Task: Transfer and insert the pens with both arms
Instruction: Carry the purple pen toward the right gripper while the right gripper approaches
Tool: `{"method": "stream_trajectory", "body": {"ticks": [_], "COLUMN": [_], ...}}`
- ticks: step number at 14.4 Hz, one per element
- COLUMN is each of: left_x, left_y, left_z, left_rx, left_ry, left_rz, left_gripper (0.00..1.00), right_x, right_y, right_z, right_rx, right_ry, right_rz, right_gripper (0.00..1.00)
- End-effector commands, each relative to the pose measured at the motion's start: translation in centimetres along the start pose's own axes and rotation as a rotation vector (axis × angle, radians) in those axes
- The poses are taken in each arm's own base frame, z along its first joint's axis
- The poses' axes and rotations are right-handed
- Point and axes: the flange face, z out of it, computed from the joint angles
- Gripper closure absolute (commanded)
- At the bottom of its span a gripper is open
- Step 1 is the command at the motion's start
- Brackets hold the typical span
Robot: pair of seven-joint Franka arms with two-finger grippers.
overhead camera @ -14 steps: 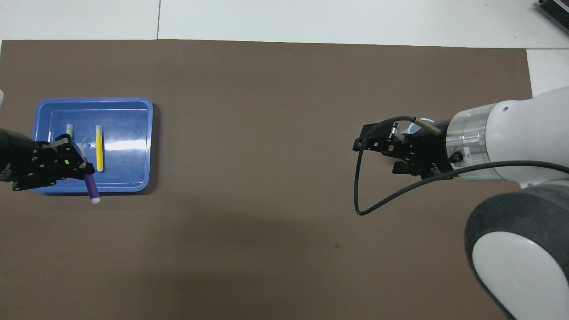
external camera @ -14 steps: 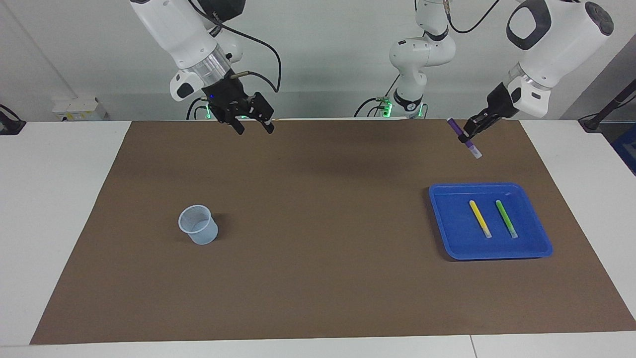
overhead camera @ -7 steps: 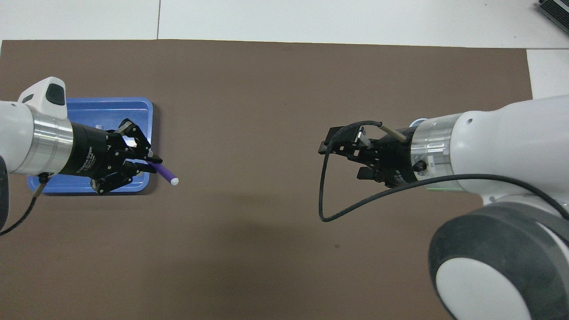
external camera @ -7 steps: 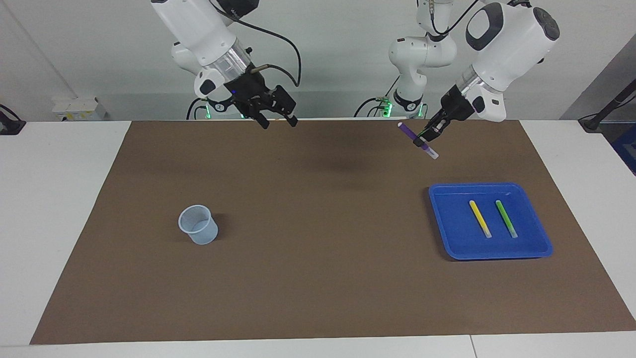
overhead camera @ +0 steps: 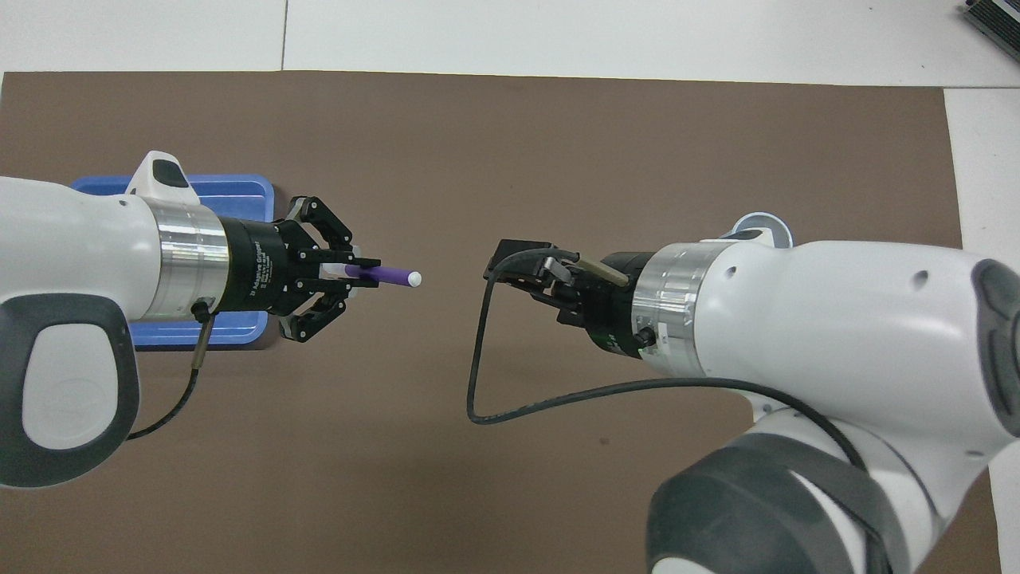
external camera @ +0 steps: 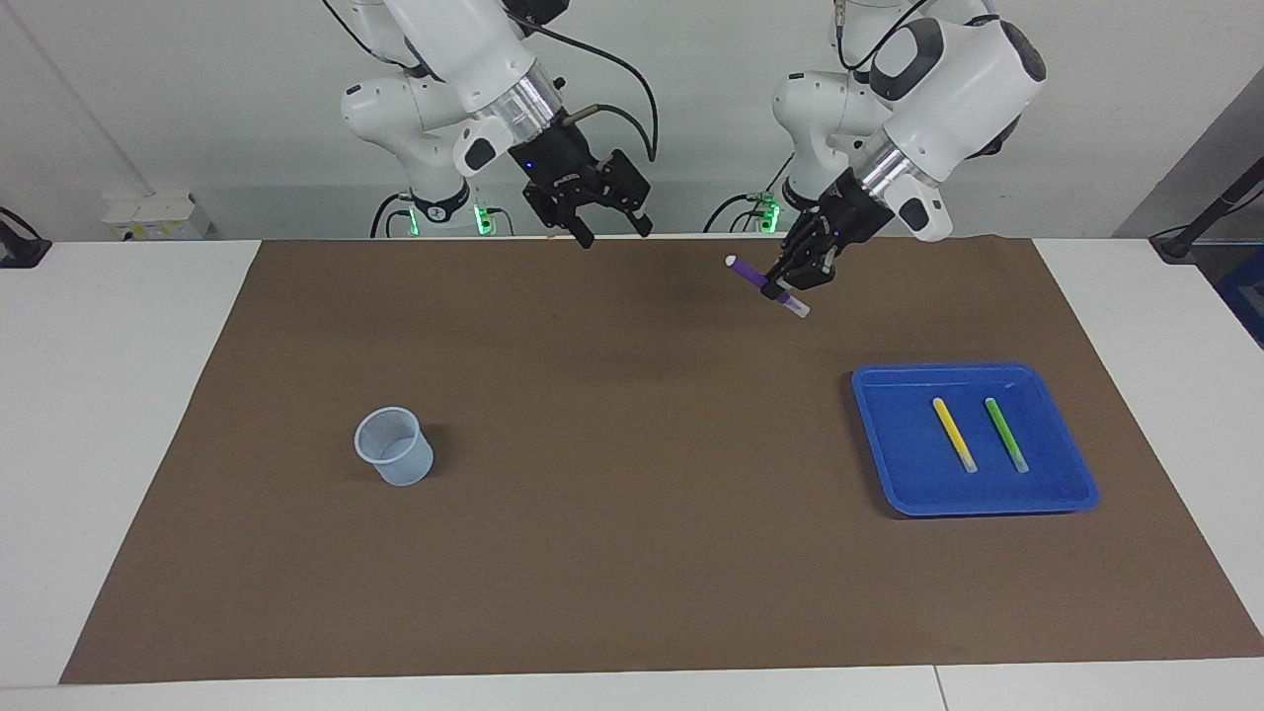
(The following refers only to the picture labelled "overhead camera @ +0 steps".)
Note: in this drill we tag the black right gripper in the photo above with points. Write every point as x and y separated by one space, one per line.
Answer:
617 307

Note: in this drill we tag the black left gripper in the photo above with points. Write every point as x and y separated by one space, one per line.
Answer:
267 267

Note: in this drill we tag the purple pen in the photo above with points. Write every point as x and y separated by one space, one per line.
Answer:
390 277

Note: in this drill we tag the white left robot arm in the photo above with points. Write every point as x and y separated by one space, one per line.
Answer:
72 239

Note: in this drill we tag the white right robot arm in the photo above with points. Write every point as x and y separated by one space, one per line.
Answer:
837 319

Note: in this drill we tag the brown table mat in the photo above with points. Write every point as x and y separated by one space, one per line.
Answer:
510 159

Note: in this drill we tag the blue plastic tray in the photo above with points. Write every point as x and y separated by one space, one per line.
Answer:
239 191

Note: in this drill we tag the translucent plastic cup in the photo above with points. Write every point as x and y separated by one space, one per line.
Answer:
765 222

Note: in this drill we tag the grey ribbed device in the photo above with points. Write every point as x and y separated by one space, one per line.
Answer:
996 20

